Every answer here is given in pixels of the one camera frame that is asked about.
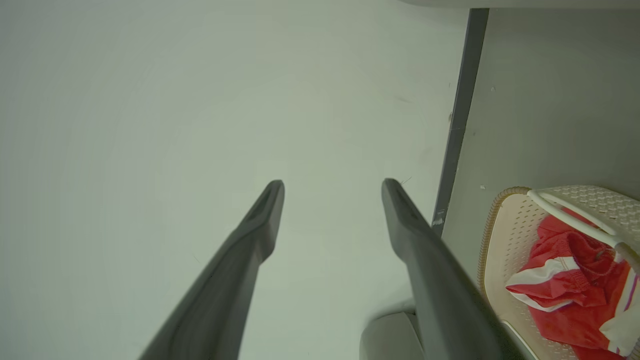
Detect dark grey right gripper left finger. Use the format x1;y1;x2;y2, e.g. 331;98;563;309
139;180;285;360

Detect cream perforated laundry basket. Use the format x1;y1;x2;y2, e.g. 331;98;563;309
477;185;640;360

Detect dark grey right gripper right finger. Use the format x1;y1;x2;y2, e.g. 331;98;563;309
381;178;506;360

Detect dark grey baseboard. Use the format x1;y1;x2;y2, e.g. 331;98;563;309
431;7;491;237

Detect red basketball jersey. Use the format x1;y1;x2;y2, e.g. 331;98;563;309
527;272;640;360

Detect red shorts with white stripe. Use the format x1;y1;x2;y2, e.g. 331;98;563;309
505;207;636;313

